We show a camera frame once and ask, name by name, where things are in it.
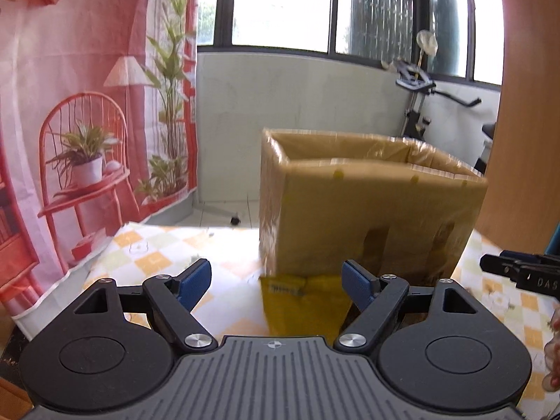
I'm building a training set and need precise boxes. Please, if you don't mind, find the white cloth on stick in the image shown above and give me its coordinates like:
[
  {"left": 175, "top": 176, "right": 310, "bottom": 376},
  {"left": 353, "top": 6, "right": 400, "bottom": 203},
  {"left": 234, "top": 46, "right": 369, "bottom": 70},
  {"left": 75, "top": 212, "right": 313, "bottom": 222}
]
[{"left": 416, "top": 30, "right": 438, "bottom": 55}]

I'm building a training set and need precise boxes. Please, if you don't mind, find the dark teal cloth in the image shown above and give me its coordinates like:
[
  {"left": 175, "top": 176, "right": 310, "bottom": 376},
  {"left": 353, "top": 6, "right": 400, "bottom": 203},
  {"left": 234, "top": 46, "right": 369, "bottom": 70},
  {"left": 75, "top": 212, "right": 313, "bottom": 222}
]
[{"left": 545, "top": 223, "right": 560, "bottom": 255}]

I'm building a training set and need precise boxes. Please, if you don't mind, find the printed room backdrop cloth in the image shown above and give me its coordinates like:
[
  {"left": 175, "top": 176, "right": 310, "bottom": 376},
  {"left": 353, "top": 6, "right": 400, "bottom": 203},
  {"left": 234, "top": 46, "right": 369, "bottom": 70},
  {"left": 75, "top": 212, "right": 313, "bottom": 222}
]
[{"left": 0, "top": 0, "right": 202, "bottom": 340}]

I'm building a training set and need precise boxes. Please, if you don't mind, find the yellow snack packet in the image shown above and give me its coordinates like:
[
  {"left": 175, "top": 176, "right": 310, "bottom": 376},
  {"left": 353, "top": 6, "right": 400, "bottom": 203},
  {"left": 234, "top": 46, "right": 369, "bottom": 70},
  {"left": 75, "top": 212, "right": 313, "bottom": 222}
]
[{"left": 260, "top": 273, "right": 353, "bottom": 337}]

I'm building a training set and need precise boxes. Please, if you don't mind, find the checkered tablecloth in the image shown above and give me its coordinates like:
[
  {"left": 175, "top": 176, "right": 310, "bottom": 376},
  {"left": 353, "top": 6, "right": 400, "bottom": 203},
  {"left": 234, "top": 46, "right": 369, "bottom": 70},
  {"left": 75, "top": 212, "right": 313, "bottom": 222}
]
[{"left": 83, "top": 222, "right": 560, "bottom": 416}]

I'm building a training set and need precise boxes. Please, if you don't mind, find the wooden panel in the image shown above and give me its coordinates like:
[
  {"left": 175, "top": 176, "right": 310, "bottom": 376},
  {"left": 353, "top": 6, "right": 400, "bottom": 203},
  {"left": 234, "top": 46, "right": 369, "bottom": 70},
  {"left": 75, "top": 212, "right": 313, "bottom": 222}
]
[{"left": 475, "top": 0, "right": 560, "bottom": 254}]

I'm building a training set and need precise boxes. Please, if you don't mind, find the person's right hand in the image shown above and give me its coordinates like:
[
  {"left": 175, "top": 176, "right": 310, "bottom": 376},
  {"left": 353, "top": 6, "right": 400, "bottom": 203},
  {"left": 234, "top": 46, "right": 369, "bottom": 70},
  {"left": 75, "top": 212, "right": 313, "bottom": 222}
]
[{"left": 544, "top": 308, "right": 560, "bottom": 392}]

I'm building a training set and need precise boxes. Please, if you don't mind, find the black exercise bike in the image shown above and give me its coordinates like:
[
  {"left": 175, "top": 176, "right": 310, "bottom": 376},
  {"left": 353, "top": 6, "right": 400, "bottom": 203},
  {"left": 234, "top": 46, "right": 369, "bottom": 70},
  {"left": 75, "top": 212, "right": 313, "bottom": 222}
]
[{"left": 385, "top": 59, "right": 497, "bottom": 176}]

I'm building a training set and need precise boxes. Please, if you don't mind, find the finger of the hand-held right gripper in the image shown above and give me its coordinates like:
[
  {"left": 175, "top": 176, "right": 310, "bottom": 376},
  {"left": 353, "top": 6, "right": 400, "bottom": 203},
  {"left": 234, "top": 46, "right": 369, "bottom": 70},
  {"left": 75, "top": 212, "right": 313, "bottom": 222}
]
[
  {"left": 480, "top": 254, "right": 521, "bottom": 277},
  {"left": 500, "top": 250, "right": 547, "bottom": 262}
]

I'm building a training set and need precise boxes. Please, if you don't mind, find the dark framed window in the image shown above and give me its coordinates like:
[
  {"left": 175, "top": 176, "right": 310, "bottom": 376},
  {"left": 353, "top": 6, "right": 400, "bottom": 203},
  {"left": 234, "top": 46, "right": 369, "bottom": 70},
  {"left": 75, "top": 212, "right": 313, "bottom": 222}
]
[{"left": 197, "top": 0, "right": 504, "bottom": 92}]

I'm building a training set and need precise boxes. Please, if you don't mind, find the cardboard box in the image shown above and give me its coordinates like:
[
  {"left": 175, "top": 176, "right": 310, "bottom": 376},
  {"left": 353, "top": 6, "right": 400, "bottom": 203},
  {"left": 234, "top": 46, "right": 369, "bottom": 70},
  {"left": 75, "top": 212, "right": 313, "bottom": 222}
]
[{"left": 259, "top": 128, "right": 488, "bottom": 287}]

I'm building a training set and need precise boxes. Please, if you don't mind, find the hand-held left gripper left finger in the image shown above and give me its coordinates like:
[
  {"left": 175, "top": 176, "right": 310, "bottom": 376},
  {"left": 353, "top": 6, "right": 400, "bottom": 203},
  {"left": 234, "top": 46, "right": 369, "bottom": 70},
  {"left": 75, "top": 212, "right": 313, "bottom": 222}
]
[{"left": 73, "top": 258, "right": 218, "bottom": 353}]

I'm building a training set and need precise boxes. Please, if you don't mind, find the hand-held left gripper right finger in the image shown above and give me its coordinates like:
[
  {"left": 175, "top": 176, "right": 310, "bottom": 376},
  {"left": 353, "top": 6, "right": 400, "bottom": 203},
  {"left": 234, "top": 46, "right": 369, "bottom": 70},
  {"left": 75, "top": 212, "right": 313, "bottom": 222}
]
[{"left": 335, "top": 259, "right": 477, "bottom": 353}]

